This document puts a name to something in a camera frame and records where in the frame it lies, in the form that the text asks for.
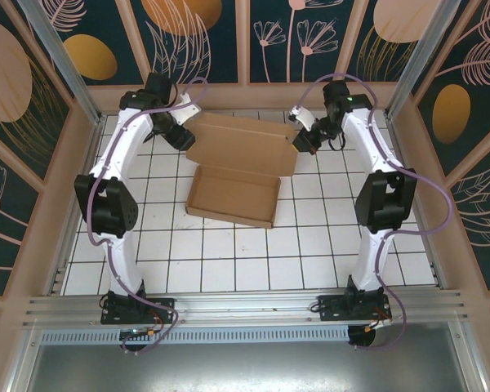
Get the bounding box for aluminium mounting rail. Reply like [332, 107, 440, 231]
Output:
[22, 289, 469, 327]

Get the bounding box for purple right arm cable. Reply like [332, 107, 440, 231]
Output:
[300, 73, 452, 352]

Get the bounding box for grey slotted cable duct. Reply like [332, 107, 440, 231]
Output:
[38, 325, 350, 345]

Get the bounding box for yellow connector with wires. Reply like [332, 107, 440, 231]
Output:
[120, 312, 167, 342]
[365, 305, 393, 332]

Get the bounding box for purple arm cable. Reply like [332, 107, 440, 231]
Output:
[300, 73, 452, 352]
[87, 76, 209, 356]

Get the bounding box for brown cardboard box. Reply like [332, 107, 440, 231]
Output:
[185, 112, 301, 229]

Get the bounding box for aluminium side rail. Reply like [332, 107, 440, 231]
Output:
[385, 116, 450, 293]
[44, 116, 107, 296]

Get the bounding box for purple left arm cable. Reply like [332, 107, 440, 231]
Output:
[87, 76, 209, 356]

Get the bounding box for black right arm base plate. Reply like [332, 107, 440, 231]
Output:
[317, 294, 393, 322]

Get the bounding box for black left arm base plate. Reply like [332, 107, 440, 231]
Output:
[100, 296, 176, 326]

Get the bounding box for grey metal sheet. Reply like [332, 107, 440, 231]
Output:
[6, 320, 489, 392]

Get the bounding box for aluminium corner post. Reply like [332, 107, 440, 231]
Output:
[16, 0, 107, 126]
[383, 0, 474, 119]

